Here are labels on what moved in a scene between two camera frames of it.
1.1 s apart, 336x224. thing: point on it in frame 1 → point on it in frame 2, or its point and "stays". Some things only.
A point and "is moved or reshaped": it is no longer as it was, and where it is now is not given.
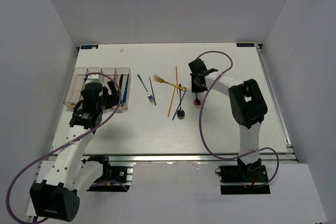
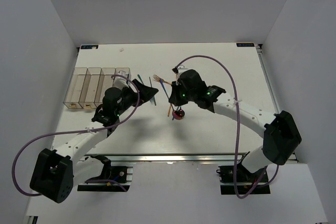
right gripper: [193, 88] → [174, 98]
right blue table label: [245, 44] stays
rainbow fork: [149, 96] stays
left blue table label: [88, 46] stays
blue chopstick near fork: [152, 91] stays
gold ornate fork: [157, 78] stays
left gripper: [112, 99] → [146, 93]
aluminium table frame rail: [284, 157] stays
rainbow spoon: [197, 102] is moved or reshaped
